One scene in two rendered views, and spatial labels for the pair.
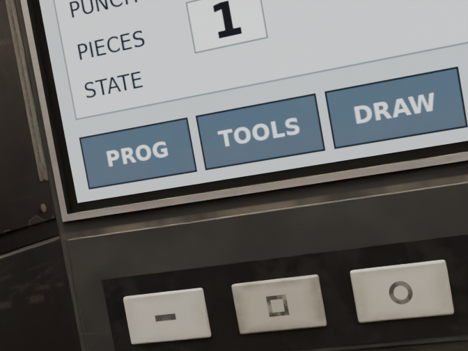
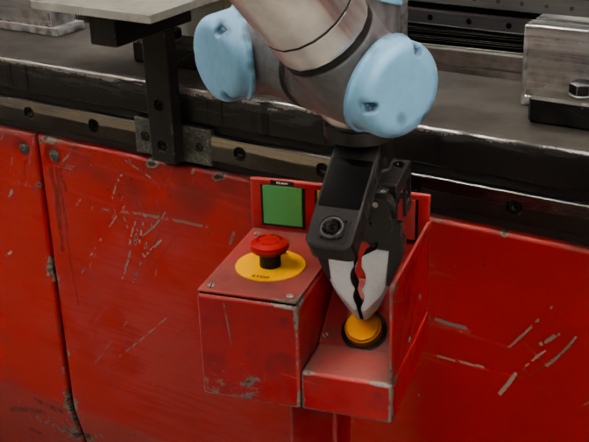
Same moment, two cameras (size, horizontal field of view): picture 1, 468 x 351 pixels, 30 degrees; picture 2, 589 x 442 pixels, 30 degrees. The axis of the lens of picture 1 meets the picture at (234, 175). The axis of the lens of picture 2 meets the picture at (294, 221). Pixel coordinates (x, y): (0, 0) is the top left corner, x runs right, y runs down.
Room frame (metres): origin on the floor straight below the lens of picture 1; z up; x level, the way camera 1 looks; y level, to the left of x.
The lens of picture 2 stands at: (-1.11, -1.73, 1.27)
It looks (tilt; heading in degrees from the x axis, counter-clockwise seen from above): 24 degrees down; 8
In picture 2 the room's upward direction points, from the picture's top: 2 degrees counter-clockwise
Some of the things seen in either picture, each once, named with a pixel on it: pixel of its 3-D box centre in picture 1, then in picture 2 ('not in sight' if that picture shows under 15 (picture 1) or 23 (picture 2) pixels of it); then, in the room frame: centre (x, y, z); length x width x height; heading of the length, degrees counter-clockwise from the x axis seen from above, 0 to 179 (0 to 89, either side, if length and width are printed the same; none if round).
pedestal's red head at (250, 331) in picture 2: not in sight; (317, 293); (-0.11, -1.62, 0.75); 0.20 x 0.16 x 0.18; 78
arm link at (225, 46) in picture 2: not in sight; (276, 49); (-0.22, -1.60, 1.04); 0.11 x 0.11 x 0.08; 42
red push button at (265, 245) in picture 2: not in sight; (269, 254); (-0.11, -1.57, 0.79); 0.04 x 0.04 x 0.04
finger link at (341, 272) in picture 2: not in sight; (351, 268); (-0.11, -1.65, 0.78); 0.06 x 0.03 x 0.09; 168
